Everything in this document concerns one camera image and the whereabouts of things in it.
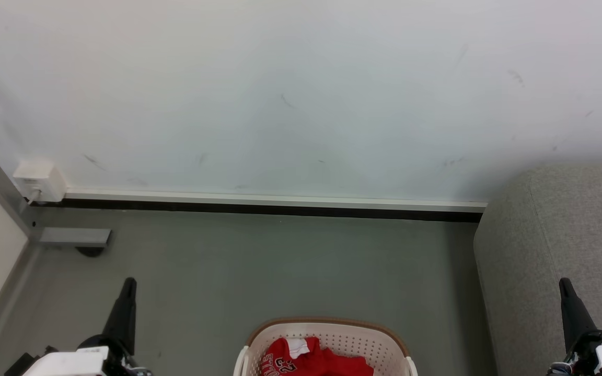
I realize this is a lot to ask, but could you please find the white and black baseboard strip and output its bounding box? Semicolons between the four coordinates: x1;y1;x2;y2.
34;189;489;224

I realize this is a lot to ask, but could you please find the grey fabric sofa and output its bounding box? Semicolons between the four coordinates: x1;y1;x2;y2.
473;163;602;376

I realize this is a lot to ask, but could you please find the grey metal frame post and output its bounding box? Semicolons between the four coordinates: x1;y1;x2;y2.
0;132;112;249

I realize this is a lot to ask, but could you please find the white wall power adapter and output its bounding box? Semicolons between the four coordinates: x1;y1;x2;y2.
13;159;67;204

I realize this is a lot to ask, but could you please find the cream perforated laundry basket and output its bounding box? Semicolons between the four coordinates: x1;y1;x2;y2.
234;316;419;376

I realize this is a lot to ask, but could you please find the black round right gripper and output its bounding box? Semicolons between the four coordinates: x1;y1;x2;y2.
548;278;602;376

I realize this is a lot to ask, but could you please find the red basketball jersey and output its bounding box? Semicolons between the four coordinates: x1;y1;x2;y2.
259;337;375;376

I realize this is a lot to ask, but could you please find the black round left gripper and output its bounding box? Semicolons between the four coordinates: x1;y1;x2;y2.
77;277;153;376

